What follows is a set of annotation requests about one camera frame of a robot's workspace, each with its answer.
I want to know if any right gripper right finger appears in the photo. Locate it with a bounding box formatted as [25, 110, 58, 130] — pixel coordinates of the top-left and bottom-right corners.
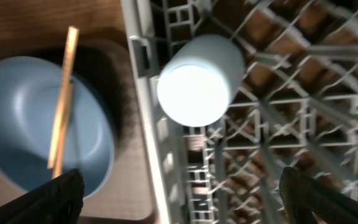
[279, 167, 358, 224]

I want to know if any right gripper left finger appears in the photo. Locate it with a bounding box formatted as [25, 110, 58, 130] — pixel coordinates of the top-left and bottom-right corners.
[0, 169, 85, 224]

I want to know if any light blue cup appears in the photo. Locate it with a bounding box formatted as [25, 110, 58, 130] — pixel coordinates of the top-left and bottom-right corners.
[157, 34, 245, 127]

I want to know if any grey dishwasher rack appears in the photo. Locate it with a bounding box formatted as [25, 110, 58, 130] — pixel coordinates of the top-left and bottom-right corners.
[121, 0, 358, 223]

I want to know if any lower wooden chopstick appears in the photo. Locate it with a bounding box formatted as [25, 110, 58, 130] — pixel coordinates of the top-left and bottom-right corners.
[53, 82, 74, 178]

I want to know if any wooden chopstick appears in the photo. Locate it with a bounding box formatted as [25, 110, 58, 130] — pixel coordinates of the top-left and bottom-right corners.
[53, 82, 74, 178]
[47, 26, 79, 169]

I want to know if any brown serving tray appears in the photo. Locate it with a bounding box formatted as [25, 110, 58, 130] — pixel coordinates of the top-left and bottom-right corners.
[0, 39, 158, 223]

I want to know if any dark blue plate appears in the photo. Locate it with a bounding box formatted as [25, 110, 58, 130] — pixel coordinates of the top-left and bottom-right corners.
[0, 56, 115, 197]

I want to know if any upper wooden chopstick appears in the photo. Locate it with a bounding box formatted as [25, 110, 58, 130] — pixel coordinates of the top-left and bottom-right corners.
[47, 26, 79, 169]

